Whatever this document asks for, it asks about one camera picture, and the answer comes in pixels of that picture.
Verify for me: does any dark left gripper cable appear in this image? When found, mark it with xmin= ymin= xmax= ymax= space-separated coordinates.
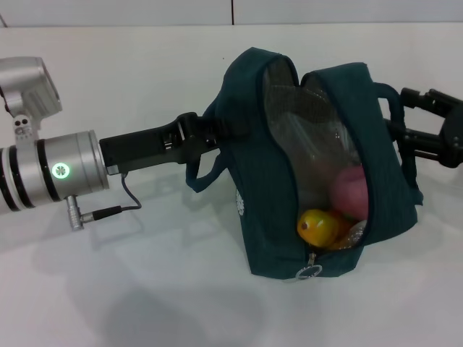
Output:
xmin=65 ymin=172 xmax=143 ymax=232

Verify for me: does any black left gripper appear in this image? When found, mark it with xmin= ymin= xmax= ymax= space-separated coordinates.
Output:
xmin=99 ymin=112 xmax=254 ymax=176

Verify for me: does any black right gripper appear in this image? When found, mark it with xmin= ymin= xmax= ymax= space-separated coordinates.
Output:
xmin=383 ymin=87 xmax=463 ymax=169

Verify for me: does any pink peach toy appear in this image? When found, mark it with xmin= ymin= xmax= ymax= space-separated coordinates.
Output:
xmin=331 ymin=166 xmax=369 ymax=222

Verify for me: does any yellow banana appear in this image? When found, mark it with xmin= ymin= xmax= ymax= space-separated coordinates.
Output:
xmin=297 ymin=208 xmax=354 ymax=251

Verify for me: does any dark teal insulated lunch bag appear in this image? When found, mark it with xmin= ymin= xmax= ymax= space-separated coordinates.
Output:
xmin=186 ymin=46 xmax=424 ymax=281

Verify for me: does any clear blue-rimmed food container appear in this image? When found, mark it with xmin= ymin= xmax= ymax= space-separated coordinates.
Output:
xmin=285 ymin=108 xmax=368 ymax=249

